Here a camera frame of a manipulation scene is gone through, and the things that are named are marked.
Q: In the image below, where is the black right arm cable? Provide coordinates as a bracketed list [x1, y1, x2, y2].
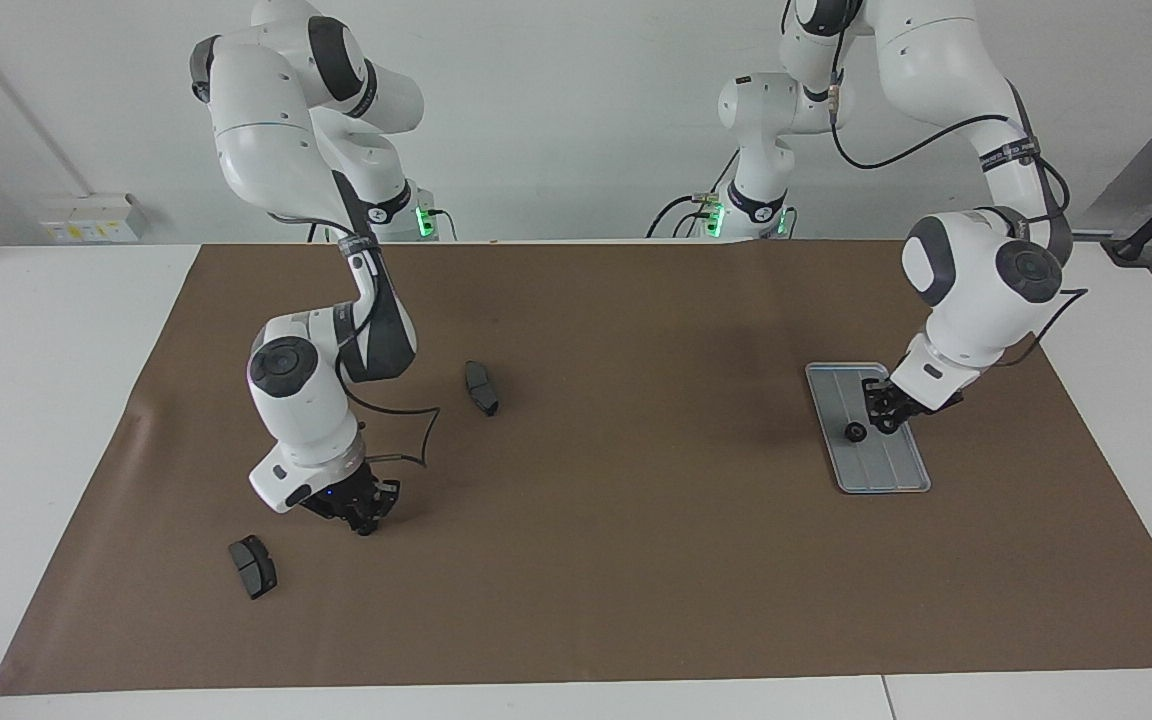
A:
[336, 230, 443, 469]

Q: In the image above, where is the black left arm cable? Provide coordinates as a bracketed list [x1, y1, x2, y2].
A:
[829, 60, 1090, 369]

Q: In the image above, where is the silver metal tray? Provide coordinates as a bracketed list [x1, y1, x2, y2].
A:
[804, 362, 933, 495]

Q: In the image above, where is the short grey brake pad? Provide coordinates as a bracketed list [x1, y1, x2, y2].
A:
[227, 534, 279, 602]

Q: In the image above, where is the brown paper mat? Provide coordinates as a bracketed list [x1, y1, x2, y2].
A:
[0, 238, 1152, 697]

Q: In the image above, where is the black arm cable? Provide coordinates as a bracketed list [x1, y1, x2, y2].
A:
[336, 230, 443, 469]
[829, 60, 1090, 369]

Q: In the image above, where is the white wall socket box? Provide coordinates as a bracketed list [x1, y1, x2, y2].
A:
[41, 193, 149, 244]

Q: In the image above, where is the long grey brake pad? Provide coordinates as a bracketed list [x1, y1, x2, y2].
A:
[463, 360, 501, 418]

